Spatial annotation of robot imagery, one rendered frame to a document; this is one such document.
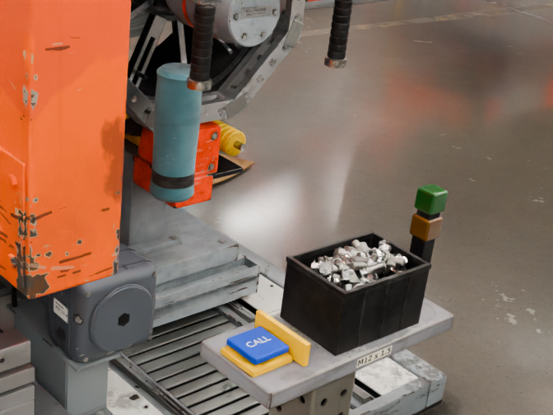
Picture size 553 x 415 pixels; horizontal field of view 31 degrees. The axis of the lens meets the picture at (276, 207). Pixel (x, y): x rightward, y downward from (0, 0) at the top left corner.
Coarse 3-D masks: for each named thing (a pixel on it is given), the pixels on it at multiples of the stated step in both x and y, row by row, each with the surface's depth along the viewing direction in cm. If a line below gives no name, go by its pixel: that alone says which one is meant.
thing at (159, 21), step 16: (144, 0) 201; (160, 0) 208; (160, 16) 205; (144, 32) 205; (160, 32) 206; (176, 32) 210; (192, 32) 232; (144, 48) 205; (160, 48) 233; (176, 48) 212; (224, 48) 220; (240, 48) 221; (128, 64) 206; (144, 64) 207; (160, 64) 227; (224, 64) 221; (144, 80) 220
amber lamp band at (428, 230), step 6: (414, 216) 172; (420, 216) 172; (414, 222) 172; (420, 222) 171; (426, 222) 170; (432, 222) 171; (438, 222) 172; (414, 228) 173; (420, 228) 172; (426, 228) 171; (432, 228) 171; (438, 228) 172; (414, 234) 173; (420, 234) 172; (426, 234) 171; (432, 234) 172; (438, 234) 173; (426, 240) 172
